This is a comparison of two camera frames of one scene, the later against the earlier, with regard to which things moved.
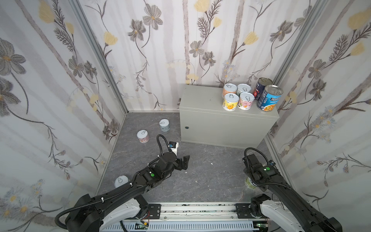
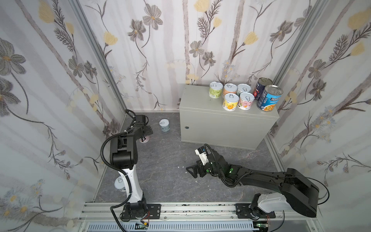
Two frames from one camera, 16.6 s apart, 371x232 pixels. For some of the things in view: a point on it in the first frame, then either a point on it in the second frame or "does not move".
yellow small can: [230, 101] does not move
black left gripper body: [180, 163] -> [146, 130]
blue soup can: [269, 98] does not move
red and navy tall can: [262, 82] does not move
